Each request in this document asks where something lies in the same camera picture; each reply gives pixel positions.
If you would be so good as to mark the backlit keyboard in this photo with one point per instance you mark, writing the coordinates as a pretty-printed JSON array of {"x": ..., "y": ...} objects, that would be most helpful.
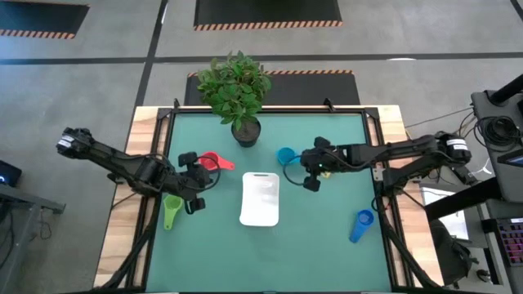
[{"x": 512, "y": 241}]

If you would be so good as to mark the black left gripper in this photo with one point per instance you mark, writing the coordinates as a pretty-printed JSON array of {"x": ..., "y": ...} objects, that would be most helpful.
[{"x": 196, "y": 179}]

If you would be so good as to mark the green measuring cup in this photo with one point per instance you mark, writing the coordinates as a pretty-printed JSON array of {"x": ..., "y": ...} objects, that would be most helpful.
[{"x": 169, "y": 218}]

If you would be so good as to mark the red measuring cup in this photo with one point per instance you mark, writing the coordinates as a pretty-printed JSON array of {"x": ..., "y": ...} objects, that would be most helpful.
[{"x": 226, "y": 165}]

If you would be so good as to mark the teal measuring cup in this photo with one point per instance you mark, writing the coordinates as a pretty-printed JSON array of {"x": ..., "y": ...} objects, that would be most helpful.
[{"x": 285, "y": 155}]

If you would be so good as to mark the black aluminium table frame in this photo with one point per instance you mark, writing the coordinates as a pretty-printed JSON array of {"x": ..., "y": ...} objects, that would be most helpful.
[{"x": 162, "y": 113}]

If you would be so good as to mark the white paper sheet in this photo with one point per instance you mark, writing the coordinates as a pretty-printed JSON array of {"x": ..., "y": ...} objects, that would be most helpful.
[{"x": 455, "y": 226}]

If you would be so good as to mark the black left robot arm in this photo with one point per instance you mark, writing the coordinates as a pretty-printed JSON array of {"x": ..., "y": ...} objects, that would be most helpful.
[{"x": 118, "y": 157}]

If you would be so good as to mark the black hazard-striped floor mat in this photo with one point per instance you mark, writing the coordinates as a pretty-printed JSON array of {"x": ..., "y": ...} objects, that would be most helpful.
[
  {"x": 265, "y": 12},
  {"x": 41, "y": 16},
  {"x": 318, "y": 87}
]

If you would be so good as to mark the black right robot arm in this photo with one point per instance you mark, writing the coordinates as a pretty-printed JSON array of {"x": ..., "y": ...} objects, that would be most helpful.
[{"x": 400, "y": 149}]

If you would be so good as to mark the grey equipment cart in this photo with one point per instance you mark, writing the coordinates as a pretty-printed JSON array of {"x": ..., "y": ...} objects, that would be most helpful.
[{"x": 482, "y": 106}]

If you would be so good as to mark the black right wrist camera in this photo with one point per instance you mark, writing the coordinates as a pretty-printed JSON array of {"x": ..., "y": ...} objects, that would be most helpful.
[{"x": 327, "y": 159}]

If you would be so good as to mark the grey desk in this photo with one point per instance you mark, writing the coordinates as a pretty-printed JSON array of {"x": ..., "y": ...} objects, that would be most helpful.
[{"x": 24, "y": 200}]

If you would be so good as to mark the black pole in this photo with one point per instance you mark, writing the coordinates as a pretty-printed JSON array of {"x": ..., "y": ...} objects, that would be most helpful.
[{"x": 506, "y": 92}]

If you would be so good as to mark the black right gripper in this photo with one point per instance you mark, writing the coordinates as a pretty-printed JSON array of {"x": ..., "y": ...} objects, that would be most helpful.
[{"x": 310, "y": 163}]

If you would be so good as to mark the white plastic basket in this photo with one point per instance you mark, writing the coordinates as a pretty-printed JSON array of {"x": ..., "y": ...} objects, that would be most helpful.
[{"x": 259, "y": 204}]

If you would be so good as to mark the black power brick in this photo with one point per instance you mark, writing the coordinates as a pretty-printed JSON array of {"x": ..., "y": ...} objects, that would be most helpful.
[{"x": 461, "y": 175}]

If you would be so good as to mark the black beam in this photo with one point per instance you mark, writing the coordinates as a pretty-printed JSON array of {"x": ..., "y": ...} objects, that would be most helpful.
[{"x": 461, "y": 200}]

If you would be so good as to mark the green plant in black pot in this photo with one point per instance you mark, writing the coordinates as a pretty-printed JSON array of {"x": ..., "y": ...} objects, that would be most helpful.
[{"x": 235, "y": 85}]

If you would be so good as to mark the green table mat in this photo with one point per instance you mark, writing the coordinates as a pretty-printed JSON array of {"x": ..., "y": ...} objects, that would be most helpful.
[{"x": 286, "y": 261}]

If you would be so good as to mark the black backpack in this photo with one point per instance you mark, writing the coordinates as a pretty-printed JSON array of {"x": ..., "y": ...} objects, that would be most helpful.
[{"x": 449, "y": 257}]

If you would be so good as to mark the black device with blue light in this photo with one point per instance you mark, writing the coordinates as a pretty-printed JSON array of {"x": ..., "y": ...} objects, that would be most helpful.
[{"x": 10, "y": 173}]

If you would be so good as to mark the blue measuring cup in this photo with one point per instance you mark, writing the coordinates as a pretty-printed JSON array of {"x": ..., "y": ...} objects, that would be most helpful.
[{"x": 359, "y": 228}]

